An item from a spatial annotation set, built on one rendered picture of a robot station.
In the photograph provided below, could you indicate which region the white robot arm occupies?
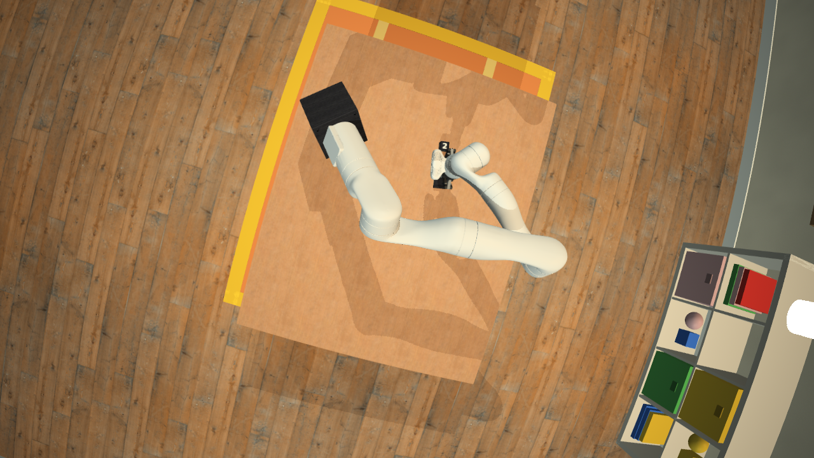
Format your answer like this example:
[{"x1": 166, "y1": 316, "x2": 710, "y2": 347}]
[{"x1": 323, "y1": 122, "x2": 567, "y2": 278}]

